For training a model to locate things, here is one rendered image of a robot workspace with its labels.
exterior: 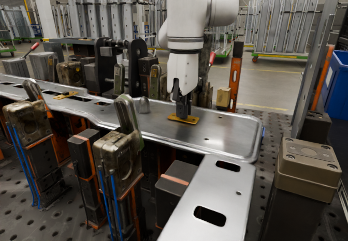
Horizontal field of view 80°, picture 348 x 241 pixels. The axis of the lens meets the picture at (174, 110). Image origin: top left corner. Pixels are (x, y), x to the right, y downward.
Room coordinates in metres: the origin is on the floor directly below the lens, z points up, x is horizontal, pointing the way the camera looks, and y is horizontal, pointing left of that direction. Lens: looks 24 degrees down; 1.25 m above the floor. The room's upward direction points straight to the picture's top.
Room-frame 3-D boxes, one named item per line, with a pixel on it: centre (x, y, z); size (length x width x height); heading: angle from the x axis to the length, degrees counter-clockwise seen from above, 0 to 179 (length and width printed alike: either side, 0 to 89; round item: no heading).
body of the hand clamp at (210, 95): (0.66, -0.10, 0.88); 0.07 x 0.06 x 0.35; 155
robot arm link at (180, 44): (0.51, -0.03, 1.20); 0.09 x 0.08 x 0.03; 155
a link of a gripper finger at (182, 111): (0.49, -0.02, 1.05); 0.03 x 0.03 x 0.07; 65
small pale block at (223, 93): (0.59, -0.15, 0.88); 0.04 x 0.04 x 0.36; 65
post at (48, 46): (1.23, 0.69, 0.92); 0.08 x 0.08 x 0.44; 65
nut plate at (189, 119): (0.51, -0.03, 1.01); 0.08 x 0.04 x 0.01; 65
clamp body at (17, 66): (1.12, 0.86, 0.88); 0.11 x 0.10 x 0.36; 155
